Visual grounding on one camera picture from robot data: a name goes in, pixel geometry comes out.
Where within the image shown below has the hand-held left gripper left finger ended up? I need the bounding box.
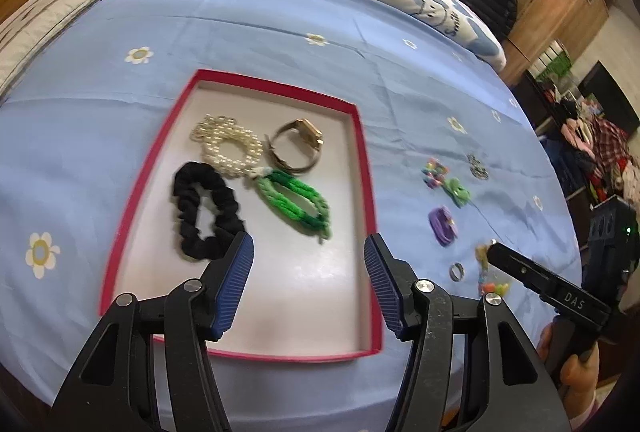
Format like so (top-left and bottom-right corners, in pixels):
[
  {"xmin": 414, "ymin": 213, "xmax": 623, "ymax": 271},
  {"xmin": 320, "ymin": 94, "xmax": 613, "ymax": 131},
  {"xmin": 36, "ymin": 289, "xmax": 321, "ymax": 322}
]
[{"xmin": 50, "ymin": 231, "xmax": 256, "ymax": 432}]

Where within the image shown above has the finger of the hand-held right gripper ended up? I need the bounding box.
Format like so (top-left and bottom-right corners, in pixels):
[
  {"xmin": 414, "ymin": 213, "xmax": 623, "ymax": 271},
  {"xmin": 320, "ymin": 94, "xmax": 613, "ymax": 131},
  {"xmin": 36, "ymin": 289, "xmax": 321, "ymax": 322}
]
[{"xmin": 486, "ymin": 242, "xmax": 562, "ymax": 302}]

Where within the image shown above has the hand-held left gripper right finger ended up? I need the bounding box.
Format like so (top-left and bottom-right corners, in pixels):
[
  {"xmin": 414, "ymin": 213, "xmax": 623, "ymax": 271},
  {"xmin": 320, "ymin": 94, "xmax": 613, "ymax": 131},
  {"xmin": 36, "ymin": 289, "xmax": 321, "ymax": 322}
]
[{"xmin": 363, "ymin": 233, "xmax": 573, "ymax": 432}]

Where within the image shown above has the clear comb with colourful beads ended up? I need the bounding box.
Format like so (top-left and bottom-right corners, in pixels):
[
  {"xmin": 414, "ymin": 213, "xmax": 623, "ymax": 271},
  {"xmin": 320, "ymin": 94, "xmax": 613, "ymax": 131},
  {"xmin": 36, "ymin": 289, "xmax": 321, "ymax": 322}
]
[{"xmin": 477, "ymin": 262, "xmax": 513, "ymax": 297}]

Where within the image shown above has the red shallow box tray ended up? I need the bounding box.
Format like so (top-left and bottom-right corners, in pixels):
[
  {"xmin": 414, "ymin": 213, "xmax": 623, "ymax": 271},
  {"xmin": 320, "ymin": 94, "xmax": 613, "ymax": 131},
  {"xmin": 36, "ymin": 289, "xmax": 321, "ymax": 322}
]
[{"xmin": 98, "ymin": 69, "xmax": 385, "ymax": 363}]

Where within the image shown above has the purple hair tie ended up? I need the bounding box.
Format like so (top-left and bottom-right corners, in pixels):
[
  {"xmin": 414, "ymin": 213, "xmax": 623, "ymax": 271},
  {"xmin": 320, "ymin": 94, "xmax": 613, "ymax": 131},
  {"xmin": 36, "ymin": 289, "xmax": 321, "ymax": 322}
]
[{"xmin": 428, "ymin": 205, "xmax": 459, "ymax": 246}]

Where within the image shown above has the green bow hair tie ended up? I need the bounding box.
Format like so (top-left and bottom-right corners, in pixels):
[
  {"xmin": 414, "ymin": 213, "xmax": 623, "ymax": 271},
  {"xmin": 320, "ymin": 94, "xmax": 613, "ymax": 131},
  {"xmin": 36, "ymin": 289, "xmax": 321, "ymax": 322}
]
[{"xmin": 442, "ymin": 178, "xmax": 472, "ymax": 207}]

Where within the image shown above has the colourful bead bracelet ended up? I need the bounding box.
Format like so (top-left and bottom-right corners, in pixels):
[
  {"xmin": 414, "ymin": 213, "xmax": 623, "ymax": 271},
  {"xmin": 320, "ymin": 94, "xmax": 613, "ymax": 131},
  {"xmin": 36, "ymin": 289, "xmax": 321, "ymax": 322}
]
[{"xmin": 421, "ymin": 157, "xmax": 450, "ymax": 189}]

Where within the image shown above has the person's right forearm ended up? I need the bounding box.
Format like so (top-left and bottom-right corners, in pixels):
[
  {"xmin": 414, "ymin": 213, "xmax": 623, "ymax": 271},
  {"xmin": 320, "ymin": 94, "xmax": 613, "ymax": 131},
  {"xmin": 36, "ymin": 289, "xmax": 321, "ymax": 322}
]
[{"xmin": 565, "ymin": 392, "xmax": 618, "ymax": 432}]

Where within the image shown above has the person's right hand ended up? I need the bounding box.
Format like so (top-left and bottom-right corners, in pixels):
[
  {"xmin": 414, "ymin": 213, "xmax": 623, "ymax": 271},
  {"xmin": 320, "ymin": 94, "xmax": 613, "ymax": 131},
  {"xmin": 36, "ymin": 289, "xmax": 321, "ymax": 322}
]
[{"xmin": 536, "ymin": 324, "xmax": 601, "ymax": 413}]

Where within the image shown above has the pile of clothes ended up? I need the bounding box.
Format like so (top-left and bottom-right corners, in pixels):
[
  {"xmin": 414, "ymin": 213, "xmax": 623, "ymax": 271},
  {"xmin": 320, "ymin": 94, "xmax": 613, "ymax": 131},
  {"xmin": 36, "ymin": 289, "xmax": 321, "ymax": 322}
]
[{"xmin": 537, "ymin": 112, "xmax": 640, "ymax": 208}]

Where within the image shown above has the black scrunchie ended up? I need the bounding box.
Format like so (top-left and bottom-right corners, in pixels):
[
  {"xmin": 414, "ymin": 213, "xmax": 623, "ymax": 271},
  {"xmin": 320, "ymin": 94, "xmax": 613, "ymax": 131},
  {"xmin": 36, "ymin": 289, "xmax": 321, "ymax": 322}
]
[{"xmin": 172, "ymin": 161, "xmax": 247, "ymax": 261}]

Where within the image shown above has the silver rhinestone brooch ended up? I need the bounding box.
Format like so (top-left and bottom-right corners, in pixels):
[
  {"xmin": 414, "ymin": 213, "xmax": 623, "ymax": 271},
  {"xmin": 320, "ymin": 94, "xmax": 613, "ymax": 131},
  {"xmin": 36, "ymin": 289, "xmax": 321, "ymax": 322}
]
[{"xmin": 466, "ymin": 153, "xmax": 489, "ymax": 180}]

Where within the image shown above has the gold wristwatch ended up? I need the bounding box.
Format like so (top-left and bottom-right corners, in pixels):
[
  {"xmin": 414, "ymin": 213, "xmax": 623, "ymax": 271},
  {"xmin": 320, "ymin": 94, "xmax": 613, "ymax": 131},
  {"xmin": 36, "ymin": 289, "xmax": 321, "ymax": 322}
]
[{"xmin": 264, "ymin": 117, "xmax": 325, "ymax": 174}]

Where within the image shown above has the striped grey white pillow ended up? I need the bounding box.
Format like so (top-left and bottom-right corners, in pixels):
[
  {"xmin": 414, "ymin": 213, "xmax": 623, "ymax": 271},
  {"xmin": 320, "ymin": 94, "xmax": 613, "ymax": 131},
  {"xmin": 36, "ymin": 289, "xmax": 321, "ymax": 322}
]
[{"xmin": 0, "ymin": 0, "xmax": 133, "ymax": 98}]

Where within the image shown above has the green braided hair tie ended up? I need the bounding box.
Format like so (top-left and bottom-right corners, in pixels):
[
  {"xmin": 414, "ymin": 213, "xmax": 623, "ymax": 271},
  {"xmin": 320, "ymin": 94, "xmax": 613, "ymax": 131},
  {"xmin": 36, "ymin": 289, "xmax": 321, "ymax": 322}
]
[{"xmin": 255, "ymin": 168, "xmax": 333, "ymax": 244}]

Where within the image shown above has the pearl bead bracelet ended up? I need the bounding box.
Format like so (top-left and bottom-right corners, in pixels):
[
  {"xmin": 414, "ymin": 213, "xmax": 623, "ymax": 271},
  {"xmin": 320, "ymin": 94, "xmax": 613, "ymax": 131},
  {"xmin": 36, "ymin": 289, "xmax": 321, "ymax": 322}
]
[{"xmin": 190, "ymin": 113, "xmax": 263, "ymax": 178}]

